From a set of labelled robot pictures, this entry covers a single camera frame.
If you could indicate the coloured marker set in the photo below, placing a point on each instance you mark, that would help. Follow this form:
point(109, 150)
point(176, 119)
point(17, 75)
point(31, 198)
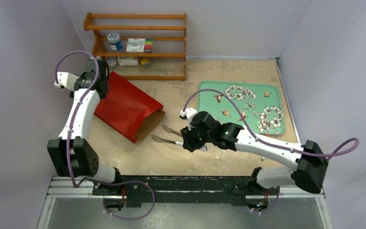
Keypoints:
point(139, 45)

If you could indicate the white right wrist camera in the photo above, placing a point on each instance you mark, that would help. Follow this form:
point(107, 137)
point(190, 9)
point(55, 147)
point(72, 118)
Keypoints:
point(187, 113)

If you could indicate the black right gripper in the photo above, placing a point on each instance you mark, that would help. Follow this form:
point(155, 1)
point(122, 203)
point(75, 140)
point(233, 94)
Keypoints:
point(188, 141)

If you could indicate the red paper bag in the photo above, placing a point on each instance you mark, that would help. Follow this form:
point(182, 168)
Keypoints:
point(129, 110)

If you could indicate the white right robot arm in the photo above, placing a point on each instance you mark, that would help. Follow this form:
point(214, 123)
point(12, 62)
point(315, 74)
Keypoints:
point(302, 165)

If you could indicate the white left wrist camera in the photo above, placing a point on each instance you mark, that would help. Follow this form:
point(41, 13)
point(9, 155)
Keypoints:
point(66, 80)

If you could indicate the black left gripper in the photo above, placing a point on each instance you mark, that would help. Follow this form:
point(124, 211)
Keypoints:
point(79, 78)

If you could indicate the small white box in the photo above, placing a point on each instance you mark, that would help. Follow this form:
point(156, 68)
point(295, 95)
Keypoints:
point(127, 61)

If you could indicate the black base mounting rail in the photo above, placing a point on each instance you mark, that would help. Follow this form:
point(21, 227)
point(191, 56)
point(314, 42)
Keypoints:
point(233, 190)

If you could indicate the wooden shelf rack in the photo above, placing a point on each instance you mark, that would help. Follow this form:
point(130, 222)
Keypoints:
point(101, 47)

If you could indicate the clear plastic bottle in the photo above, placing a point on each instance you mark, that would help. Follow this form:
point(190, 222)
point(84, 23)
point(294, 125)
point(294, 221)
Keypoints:
point(111, 61)

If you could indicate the green floral tray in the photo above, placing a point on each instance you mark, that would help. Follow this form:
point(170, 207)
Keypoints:
point(260, 104)

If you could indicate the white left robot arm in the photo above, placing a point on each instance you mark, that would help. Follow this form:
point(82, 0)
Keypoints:
point(72, 147)

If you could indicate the yellow grey cube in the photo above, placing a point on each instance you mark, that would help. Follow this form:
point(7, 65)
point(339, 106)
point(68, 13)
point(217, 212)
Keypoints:
point(145, 62)

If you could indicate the blue lidded jar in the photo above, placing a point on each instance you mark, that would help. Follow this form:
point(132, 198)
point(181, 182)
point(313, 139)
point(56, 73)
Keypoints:
point(114, 41)

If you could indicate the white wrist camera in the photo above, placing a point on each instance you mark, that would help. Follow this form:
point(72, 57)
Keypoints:
point(187, 113)
point(66, 80)

